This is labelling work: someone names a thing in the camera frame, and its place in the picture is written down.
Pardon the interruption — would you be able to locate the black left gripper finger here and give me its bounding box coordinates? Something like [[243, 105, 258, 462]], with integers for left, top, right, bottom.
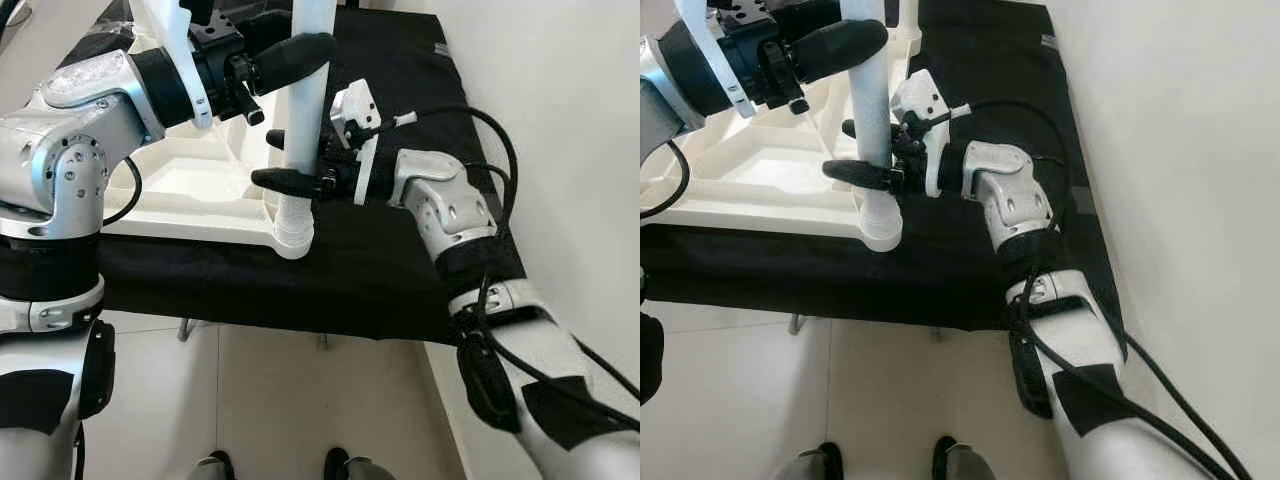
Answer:
[[238, 8, 297, 43], [790, 18, 891, 86], [245, 32, 339, 96], [780, 0, 846, 31]]

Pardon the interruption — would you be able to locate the white plastic table leg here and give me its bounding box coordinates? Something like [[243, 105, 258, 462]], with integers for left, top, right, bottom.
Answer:
[[272, 0, 339, 251], [893, 0, 923, 46], [843, 0, 901, 236]]

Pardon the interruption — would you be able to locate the white plastic children table top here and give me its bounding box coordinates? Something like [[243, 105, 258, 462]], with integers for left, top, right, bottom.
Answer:
[[640, 0, 906, 253], [95, 0, 319, 261]]

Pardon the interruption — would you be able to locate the black cloth mat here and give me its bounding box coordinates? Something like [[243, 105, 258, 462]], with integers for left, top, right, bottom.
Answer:
[[0, 0, 531, 346], [640, 0, 1126, 336]]

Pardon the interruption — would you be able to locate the silver right robot leg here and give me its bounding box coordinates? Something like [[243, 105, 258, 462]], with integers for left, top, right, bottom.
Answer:
[[323, 447, 401, 480], [930, 435, 1001, 480]]

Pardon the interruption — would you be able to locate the silver robot leg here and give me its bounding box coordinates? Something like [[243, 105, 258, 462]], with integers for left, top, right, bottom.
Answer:
[[190, 450, 236, 480], [323, 447, 401, 480], [930, 435, 1001, 480]]

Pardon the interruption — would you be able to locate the silver left robot leg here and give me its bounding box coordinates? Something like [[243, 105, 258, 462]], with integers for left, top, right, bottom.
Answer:
[[190, 450, 236, 480]]

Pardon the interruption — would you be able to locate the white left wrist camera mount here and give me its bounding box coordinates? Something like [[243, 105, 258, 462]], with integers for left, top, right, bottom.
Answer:
[[128, 0, 216, 131], [675, 0, 758, 121]]

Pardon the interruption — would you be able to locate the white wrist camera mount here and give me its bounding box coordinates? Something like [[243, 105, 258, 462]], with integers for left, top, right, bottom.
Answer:
[[330, 78, 419, 206], [128, 0, 216, 131], [675, 0, 758, 121], [890, 68, 973, 199]]

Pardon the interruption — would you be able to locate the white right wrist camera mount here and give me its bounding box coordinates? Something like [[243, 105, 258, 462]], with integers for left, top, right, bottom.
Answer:
[[330, 78, 419, 206], [890, 68, 973, 199]]

